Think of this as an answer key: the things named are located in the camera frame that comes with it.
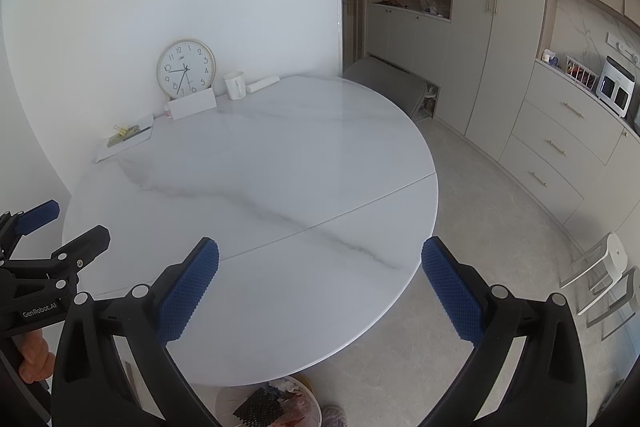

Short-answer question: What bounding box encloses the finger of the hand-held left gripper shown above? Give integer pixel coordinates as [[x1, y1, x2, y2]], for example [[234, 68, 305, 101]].
[[0, 200, 61, 258], [0, 225, 112, 288]]

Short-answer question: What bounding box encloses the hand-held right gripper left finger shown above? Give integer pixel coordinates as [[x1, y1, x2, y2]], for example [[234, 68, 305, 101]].
[[51, 237, 221, 427]]

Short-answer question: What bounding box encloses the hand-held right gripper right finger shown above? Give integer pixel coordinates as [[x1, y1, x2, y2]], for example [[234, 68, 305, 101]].
[[421, 236, 588, 427]]

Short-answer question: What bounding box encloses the white plastic bin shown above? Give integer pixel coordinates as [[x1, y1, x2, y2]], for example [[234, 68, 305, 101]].
[[215, 374, 323, 427]]

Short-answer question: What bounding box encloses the black foam net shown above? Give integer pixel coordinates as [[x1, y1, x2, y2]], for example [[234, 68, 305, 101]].
[[233, 387, 283, 425]]

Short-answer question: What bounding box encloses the person's left hand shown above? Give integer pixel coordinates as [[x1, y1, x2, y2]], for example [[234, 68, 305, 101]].
[[19, 329, 53, 383]]

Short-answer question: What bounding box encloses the white tray with clips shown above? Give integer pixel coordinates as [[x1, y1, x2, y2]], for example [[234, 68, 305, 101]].
[[95, 113, 155, 164]]

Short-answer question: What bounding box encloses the olive metal clip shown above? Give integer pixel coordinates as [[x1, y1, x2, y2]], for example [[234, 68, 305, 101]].
[[106, 125, 140, 146]]

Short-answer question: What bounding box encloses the white stool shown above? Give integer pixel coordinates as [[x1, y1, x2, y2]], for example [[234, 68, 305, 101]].
[[560, 233, 628, 315]]

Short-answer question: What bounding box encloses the white cardboard box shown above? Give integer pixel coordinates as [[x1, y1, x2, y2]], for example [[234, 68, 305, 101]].
[[166, 88, 217, 120]]

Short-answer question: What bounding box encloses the purple fuzzy slipper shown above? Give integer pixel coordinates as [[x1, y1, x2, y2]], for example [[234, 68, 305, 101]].
[[320, 404, 348, 427]]

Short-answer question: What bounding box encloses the grey stool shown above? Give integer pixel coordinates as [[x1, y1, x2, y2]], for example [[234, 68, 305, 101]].
[[585, 266, 640, 340]]

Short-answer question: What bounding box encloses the beige drawer cabinet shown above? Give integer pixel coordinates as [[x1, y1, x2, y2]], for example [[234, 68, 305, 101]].
[[500, 59, 631, 224]]

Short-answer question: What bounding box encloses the white mug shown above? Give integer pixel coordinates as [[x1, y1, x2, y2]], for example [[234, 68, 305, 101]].
[[223, 72, 247, 100]]

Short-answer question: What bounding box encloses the grey chair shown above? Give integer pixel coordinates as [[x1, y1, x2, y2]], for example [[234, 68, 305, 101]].
[[342, 58, 428, 120]]

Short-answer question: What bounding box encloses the white paper roll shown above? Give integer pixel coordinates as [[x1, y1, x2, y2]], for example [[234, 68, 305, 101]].
[[246, 76, 279, 94]]

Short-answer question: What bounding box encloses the tall beige cabinet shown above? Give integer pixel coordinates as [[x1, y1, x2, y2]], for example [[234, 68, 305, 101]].
[[367, 0, 551, 158]]

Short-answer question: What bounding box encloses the spice rack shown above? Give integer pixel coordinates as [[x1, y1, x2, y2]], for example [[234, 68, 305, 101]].
[[565, 54, 598, 85]]

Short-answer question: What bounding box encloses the white countertop oven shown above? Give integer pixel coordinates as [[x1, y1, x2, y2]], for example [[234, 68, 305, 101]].
[[595, 56, 636, 118]]

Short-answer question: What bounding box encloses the round white wall clock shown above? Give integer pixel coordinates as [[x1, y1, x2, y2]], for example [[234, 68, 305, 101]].
[[156, 39, 217, 100]]

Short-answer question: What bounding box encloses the white wall power rail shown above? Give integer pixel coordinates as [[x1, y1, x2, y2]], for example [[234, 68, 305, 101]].
[[606, 33, 640, 68]]

